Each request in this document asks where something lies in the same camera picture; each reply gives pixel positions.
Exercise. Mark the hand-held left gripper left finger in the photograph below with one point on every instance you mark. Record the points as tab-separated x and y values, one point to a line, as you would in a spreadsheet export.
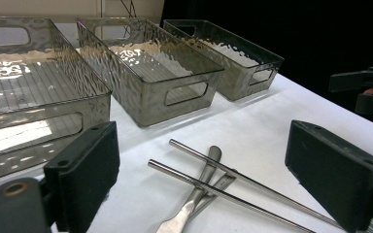
84	171

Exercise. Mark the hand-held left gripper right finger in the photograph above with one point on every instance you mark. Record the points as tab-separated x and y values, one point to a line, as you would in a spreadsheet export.
333	174

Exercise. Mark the metal chopstick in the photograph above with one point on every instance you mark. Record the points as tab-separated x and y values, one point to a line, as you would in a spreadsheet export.
239	200
255	183

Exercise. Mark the clear grey plastic bin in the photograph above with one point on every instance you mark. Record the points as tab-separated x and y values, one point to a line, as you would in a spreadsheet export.
149	108
45	84
236	88

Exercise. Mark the metal fork and knife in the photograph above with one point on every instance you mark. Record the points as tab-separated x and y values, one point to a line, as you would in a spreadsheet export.
178	220

